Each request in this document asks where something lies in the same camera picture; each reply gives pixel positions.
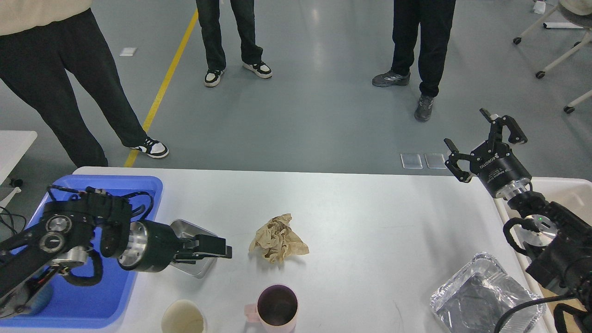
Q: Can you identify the aluminium foil tray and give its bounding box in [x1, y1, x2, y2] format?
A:
[431, 253, 539, 333]

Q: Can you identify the pink ribbed mug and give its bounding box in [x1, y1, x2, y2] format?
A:
[244, 284, 299, 333]

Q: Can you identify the person in beige top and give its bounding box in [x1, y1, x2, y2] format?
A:
[0, 0, 169, 168]

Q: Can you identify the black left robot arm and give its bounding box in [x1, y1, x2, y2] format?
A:
[0, 185, 233, 319]

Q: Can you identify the white rolling chair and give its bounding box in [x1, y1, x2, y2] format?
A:
[512, 0, 592, 114]

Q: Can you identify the square stainless steel dish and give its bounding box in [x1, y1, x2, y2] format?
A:
[170, 219, 216, 279]

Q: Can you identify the blue plastic tray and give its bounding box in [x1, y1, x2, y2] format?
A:
[1, 175, 163, 332]

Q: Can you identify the right clear floor plate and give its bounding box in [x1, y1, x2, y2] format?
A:
[424, 153, 447, 169]

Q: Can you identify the cream paper cup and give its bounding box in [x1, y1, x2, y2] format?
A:
[160, 299, 207, 333]

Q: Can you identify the crumpled brown paper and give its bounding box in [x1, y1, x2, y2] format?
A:
[249, 213, 309, 264]

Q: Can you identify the left clear floor plate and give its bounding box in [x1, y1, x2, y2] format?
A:
[400, 153, 423, 169]

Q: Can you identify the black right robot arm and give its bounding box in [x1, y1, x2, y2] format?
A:
[444, 108, 592, 333]

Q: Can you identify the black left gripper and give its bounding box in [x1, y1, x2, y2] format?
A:
[118, 220, 233, 272]

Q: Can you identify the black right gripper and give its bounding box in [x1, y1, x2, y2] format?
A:
[444, 108, 531, 198]

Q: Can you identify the clear floor plate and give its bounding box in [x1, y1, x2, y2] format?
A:
[424, 153, 447, 169]
[400, 153, 423, 169]

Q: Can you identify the person with grey shoes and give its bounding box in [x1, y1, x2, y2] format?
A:
[372, 0, 456, 122]

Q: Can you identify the person with black-white sneakers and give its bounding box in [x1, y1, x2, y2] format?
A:
[195, 0, 273, 88]

